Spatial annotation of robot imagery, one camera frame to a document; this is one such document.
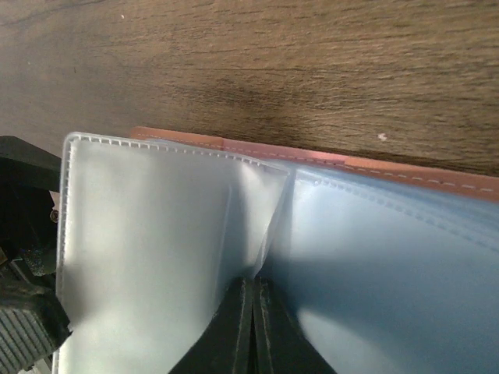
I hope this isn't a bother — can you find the pink leather card holder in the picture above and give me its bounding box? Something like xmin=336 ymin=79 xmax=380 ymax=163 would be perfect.
xmin=52 ymin=127 xmax=498 ymax=373

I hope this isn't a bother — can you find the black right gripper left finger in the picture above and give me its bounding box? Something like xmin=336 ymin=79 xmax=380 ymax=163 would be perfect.
xmin=171 ymin=278 xmax=253 ymax=374

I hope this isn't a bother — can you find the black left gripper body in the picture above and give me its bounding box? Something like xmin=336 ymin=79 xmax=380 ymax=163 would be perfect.
xmin=1 ymin=183 xmax=58 ymax=291

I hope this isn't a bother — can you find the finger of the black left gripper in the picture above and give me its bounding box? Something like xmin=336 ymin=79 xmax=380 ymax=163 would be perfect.
xmin=1 ymin=136 xmax=62 ymax=192
xmin=1 ymin=284 xmax=70 ymax=373

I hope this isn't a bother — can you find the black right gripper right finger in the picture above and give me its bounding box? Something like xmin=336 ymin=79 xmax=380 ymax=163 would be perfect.
xmin=253 ymin=277 xmax=334 ymax=374

